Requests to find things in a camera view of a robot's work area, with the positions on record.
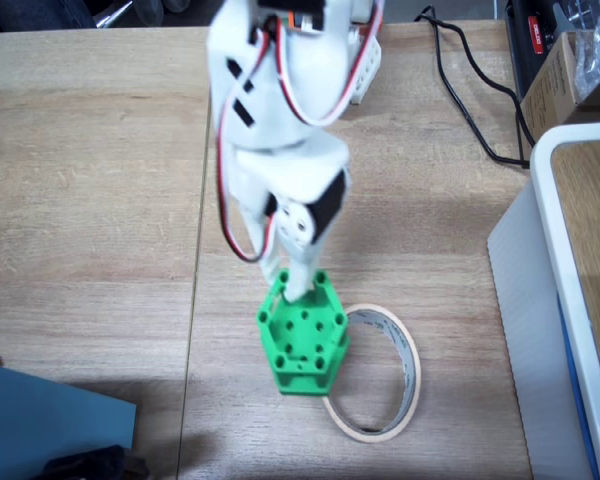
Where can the green hexagonal printed component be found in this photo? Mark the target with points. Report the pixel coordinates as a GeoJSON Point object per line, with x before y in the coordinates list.
{"type": "Point", "coordinates": [305, 340]}

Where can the beige tape roll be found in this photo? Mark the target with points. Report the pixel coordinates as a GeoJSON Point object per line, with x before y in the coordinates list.
{"type": "Point", "coordinates": [412, 380]}

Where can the white corrugated panel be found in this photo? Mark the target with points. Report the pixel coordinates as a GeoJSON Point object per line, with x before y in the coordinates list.
{"type": "Point", "coordinates": [525, 325]}

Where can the shiny metal bar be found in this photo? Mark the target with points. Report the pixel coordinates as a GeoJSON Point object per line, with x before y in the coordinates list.
{"type": "Point", "coordinates": [112, 14]}

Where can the white shelf riser wooden top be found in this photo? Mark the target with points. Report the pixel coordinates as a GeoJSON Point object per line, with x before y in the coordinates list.
{"type": "Point", "coordinates": [555, 210]}

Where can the black device red label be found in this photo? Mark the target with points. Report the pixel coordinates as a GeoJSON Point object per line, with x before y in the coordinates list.
{"type": "Point", "coordinates": [522, 55]}

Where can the brown cardboard box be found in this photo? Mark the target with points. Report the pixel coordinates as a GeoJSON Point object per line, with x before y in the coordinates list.
{"type": "Point", "coordinates": [547, 95]}

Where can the black object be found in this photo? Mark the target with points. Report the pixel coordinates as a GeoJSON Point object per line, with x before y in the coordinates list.
{"type": "Point", "coordinates": [95, 465]}

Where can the blue-grey box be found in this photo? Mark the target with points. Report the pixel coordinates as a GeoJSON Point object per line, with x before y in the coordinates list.
{"type": "Point", "coordinates": [40, 425]}

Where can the dark blue fabric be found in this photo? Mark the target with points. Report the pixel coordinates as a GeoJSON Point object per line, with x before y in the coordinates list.
{"type": "Point", "coordinates": [35, 12]}

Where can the clear plastic bag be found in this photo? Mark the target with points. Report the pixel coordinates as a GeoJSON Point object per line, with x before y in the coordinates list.
{"type": "Point", "coordinates": [597, 55]}

